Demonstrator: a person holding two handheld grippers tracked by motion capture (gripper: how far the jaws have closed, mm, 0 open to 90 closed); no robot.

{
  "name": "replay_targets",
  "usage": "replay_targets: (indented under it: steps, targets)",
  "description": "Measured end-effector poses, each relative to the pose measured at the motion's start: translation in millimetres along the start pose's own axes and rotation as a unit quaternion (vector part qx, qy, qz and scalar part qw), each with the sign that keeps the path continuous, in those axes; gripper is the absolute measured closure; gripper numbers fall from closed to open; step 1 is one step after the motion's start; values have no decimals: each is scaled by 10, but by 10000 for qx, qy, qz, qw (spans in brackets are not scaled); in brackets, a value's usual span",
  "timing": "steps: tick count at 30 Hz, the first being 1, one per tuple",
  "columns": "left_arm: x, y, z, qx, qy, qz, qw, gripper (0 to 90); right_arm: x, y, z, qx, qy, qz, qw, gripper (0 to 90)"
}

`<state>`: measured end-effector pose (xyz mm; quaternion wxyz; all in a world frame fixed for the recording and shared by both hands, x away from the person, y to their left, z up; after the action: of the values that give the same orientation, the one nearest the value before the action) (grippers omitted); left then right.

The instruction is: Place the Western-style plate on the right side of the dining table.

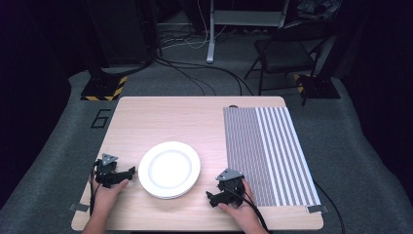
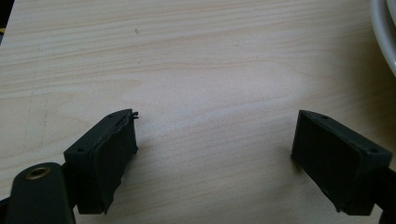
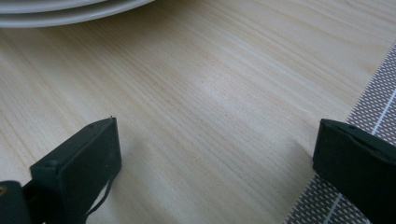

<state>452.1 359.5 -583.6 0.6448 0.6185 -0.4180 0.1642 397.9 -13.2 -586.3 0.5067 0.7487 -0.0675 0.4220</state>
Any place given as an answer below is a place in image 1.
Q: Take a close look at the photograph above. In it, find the person's left hand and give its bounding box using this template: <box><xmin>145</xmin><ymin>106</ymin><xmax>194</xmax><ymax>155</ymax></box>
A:
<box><xmin>92</xmin><ymin>177</ymin><xmax>130</xmax><ymax>215</ymax></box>

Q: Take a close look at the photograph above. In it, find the dark cabinet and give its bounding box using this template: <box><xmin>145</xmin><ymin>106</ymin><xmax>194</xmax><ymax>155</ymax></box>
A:
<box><xmin>85</xmin><ymin>0</ymin><xmax>158</xmax><ymax>67</ymax></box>

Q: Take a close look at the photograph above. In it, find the black stand base striped edge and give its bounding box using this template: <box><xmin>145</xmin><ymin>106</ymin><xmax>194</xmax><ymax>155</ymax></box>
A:
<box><xmin>80</xmin><ymin>74</ymin><xmax>129</xmax><ymax>102</ymax></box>
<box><xmin>293</xmin><ymin>73</ymin><xmax>342</xmax><ymax>107</ymax></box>

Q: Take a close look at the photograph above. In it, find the person's right hand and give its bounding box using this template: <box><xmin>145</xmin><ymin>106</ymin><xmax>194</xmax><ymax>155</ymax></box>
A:
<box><xmin>217</xmin><ymin>179</ymin><xmax>261</xmax><ymax>228</ymax></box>

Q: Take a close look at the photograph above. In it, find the grey tape piece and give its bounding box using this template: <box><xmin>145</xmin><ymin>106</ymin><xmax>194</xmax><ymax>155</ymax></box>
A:
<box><xmin>306</xmin><ymin>204</ymin><xmax>329</xmax><ymax>215</ymax></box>
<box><xmin>68</xmin><ymin>203</ymin><xmax>91</xmax><ymax>214</ymax></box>

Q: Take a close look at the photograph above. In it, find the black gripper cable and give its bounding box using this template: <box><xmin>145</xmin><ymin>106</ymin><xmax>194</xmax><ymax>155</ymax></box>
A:
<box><xmin>89</xmin><ymin>160</ymin><xmax>100</xmax><ymax>217</ymax></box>
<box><xmin>227</xmin><ymin>187</ymin><xmax>270</xmax><ymax>234</ymax></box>

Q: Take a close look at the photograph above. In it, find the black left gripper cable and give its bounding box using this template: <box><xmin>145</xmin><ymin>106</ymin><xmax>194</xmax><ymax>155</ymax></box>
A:
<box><xmin>89</xmin><ymin>160</ymin><xmax>100</xmax><ymax>217</ymax></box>

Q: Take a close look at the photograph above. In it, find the black folding chair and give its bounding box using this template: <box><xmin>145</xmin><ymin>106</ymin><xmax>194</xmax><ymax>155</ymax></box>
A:
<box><xmin>244</xmin><ymin>19</ymin><xmax>329</xmax><ymax>97</ymax></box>

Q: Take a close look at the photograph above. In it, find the black cable beside table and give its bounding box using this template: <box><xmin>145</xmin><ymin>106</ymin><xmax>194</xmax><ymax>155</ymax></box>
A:
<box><xmin>313</xmin><ymin>179</ymin><xmax>347</xmax><ymax>234</ymax></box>

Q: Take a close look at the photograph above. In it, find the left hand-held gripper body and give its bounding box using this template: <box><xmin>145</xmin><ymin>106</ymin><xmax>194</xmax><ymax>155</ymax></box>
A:
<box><xmin>94</xmin><ymin>153</ymin><xmax>131</xmax><ymax>189</ymax></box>

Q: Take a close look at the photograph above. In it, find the white metal table frame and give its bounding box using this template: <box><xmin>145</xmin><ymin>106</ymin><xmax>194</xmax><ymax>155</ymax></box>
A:
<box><xmin>206</xmin><ymin>0</ymin><xmax>290</xmax><ymax>64</ymax></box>

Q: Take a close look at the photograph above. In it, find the grey striped placemat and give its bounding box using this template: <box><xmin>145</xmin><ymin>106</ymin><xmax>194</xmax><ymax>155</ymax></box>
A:
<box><xmin>222</xmin><ymin>106</ymin><xmax>322</xmax><ymax>208</ymax></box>

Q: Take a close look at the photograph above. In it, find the black floor cable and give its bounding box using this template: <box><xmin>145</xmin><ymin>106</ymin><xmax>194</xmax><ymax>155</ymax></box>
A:
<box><xmin>153</xmin><ymin>56</ymin><xmax>255</xmax><ymax>98</ymax></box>

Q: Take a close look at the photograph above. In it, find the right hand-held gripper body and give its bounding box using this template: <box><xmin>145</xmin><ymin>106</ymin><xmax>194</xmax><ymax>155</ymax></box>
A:
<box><xmin>213</xmin><ymin>168</ymin><xmax>246</xmax><ymax>209</ymax></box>

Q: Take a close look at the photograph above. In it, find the white plate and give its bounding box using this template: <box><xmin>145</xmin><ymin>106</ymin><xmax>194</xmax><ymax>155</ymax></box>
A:
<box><xmin>137</xmin><ymin>140</ymin><xmax>202</xmax><ymax>198</ymax></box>
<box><xmin>147</xmin><ymin>184</ymin><xmax>200</xmax><ymax>199</ymax></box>
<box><xmin>152</xmin><ymin>189</ymin><xmax>196</xmax><ymax>201</ymax></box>

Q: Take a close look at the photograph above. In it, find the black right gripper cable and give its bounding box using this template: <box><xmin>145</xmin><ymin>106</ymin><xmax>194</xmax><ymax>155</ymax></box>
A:
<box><xmin>227</xmin><ymin>187</ymin><xmax>270</xmax><ymax>234</ymax></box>

